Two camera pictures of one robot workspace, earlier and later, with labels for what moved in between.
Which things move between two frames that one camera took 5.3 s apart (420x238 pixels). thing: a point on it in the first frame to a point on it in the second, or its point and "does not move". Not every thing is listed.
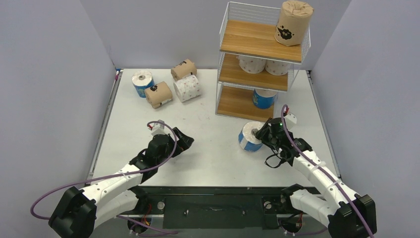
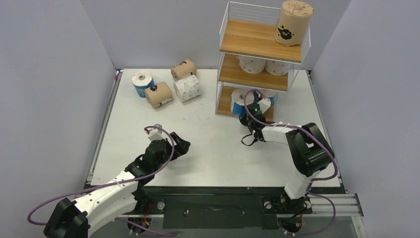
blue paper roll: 248,141 to 237,103
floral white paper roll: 251,65 does not move
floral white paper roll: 276,68 does not move
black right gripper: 265,135 to 247,120
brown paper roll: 159,93 does not move
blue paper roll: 142,80 does not move
